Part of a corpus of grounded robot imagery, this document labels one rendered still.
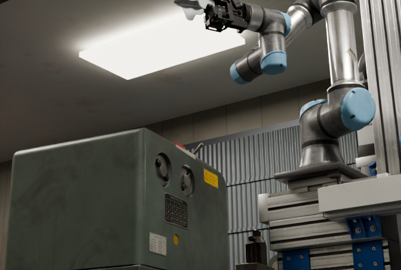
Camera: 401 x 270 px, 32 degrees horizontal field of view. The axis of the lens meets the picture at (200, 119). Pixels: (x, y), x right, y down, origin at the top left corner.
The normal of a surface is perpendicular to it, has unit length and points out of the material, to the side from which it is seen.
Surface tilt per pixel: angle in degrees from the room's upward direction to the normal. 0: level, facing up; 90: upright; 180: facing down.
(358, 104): 98
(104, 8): 180
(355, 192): 90
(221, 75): 180
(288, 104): 90
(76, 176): 90
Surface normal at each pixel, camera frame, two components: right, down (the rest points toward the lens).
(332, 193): -0.57, -0.27
